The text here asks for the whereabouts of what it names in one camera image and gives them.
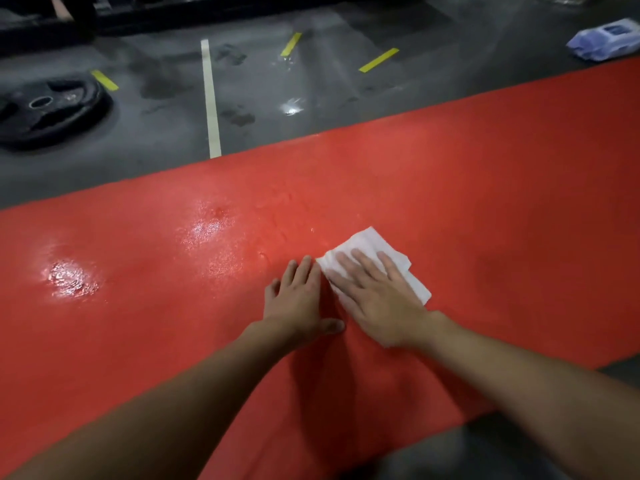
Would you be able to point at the person's right hand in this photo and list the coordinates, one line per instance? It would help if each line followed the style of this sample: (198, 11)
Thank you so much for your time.
(385, 304)

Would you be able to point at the person's left hand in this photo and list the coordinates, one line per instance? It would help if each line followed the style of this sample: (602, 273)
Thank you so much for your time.
(295, 304)

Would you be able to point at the white wet wipe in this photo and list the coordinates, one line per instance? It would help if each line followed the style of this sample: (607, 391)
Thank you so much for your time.
(367, 239)

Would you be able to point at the red mat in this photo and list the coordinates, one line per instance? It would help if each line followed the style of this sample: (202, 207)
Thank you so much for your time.
(500, 194)

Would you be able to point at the pale blue wipes pack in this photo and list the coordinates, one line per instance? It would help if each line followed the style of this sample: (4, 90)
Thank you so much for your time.
(605, 39)

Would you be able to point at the person's right forearm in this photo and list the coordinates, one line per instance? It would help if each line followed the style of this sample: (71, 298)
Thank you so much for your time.
(540, 389)

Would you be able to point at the person's left forearm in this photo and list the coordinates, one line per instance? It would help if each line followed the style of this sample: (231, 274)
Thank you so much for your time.
(150, 409)

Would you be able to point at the yellow tape strip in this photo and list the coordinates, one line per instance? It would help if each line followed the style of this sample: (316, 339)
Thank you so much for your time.
(379, 60)
(291, 44)
(104, 80)

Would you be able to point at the black weight plate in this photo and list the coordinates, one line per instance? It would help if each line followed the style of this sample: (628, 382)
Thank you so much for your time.
(50, 112)

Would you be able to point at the black gym machine frame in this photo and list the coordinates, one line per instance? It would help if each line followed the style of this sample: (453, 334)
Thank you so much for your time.
(150, 14)

